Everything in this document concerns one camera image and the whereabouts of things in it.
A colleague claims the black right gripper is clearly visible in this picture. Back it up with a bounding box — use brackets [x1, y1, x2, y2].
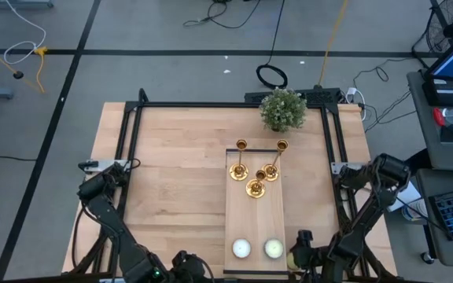
[289, 230, 332, 283]

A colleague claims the cream round candle dark rim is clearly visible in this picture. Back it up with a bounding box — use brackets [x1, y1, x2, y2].
[263, 238, 285, 259]

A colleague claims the white round candle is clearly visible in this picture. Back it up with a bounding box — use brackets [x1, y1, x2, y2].
[232, 238, 252, 259]

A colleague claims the gold candlestick holder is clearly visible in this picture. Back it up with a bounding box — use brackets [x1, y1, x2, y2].
[245, 169, 267, 200]
[229, 138, 250, 182]
[260, 138, 289, 182]

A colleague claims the yellow round candle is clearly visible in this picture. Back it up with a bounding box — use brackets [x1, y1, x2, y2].
[286, 253, 300, 272]

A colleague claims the wooden riser with black legs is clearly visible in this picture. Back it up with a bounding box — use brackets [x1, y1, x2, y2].
[223, 148, 290, 280]

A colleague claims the white blue cup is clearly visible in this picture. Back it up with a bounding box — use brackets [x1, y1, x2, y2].
[401, 198, 428, 222]

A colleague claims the white box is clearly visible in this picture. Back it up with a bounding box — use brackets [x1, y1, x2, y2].
[391, 180, 422, 213]

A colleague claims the grey desk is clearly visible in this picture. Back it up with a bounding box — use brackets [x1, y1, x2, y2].
[406, 69, 453, 173]
[414, 168, 453, 270]

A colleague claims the green potted plant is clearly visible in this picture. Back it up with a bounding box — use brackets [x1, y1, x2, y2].
[258, 86, 308, 134]

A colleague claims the black perforated box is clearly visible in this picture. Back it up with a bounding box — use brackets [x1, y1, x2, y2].
[245, 86, 344, 106]

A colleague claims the white power adapter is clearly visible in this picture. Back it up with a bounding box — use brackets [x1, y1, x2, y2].
[345, 86, 368, 122]

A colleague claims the red tool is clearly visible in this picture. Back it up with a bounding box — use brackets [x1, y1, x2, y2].
[433, 108, 447, 127]

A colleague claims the black printer box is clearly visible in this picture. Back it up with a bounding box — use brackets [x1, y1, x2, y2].
[422, 78, 453, 108]

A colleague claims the black floor fan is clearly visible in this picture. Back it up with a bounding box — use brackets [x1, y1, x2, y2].
[411, 0, 453, 68]

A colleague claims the grey cart base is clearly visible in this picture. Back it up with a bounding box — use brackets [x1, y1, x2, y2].
[0, 0, 55, 10]

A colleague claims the silver mounting bracket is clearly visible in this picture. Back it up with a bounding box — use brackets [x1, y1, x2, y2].
[78, 158, 133, 175]
[330, 161, 365, 176]

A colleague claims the black coiled floor cable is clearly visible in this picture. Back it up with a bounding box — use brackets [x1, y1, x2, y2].
[255, 0, 289, 90]

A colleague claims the orange floor cable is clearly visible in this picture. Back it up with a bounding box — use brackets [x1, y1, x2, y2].
[318, 0, 348, 88]

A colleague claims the thin black floor cable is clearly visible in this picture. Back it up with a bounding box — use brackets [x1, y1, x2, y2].
[182, 0, 263, 30]

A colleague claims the yellow floor cable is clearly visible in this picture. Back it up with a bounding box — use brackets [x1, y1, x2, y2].
[0, 35, 49, 94]

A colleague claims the white floor cable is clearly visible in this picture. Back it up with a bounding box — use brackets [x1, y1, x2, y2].
[2, 0, 47, 66]

